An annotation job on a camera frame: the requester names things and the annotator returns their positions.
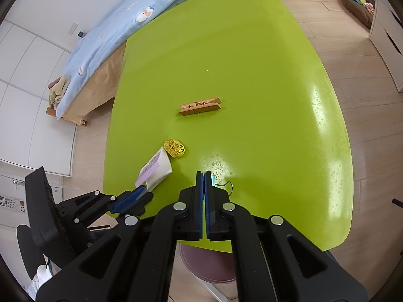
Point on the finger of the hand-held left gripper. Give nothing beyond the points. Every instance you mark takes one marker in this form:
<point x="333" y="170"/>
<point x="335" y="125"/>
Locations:
<point x="143" y="204"/>
<point x="129" y="199"/>

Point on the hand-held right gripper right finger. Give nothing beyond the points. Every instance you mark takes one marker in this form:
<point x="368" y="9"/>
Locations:
<point x="215" y="220"/>

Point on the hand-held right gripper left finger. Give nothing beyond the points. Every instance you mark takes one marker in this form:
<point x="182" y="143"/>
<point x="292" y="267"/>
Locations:
<point x="201" y="201"/>

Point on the small metal hook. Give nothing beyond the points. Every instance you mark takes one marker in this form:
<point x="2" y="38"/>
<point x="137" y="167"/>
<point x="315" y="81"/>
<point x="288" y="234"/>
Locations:
<point x="213" y="181"/>

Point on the purple and white small box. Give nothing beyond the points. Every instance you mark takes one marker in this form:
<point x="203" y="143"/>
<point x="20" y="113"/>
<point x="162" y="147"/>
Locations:
<point x="157" y="166"/>

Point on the purple plastic waste bin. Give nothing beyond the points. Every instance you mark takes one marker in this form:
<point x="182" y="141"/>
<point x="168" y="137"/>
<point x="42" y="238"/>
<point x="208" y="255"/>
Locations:
<point x="207" y="267"/>

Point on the white sneaker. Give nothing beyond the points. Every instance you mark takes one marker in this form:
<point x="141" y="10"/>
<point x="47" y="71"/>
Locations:
<point x="41" y="278"/>

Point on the wooden clothespin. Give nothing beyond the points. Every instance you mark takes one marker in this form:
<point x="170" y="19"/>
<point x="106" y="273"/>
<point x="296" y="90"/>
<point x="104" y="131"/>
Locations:
<point x="201" y="107"/>

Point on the wooden bed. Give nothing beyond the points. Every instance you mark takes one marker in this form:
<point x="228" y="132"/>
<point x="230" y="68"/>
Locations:
<point x="51" y="111"/>

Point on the beige bed skirt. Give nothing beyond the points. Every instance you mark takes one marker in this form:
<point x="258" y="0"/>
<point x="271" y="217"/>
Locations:
<point x="94" y="97"/>

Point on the white wardrobe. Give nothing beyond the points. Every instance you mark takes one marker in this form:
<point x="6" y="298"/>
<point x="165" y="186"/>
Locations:
<point x="31" y="100"/>

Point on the yellow folded towel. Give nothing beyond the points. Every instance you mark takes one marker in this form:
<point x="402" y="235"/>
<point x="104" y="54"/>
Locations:
<point x="58" y="92"/>

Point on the dark purple folded cloth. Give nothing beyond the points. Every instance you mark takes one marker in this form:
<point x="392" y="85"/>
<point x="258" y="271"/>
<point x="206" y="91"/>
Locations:
<point x="52" y="85"/>

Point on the white drawer cabinet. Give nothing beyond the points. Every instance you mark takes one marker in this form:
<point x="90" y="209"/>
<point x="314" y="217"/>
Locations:
<point x="387" y="47"/>

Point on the brown pet bed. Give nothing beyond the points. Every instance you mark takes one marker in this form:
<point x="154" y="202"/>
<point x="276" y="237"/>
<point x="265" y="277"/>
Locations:
<point x="355" y="9"/>

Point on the pink small toy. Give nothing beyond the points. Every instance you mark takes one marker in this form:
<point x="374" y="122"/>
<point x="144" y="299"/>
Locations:
<point x="370" y="8"/>

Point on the wall keypad panel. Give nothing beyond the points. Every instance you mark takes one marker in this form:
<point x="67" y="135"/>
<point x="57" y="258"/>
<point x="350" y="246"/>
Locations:
<point x="9" y="203"/>

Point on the white wall outlet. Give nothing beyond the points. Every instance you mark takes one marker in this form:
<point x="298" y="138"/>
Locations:
<point x="73" y="27"/>

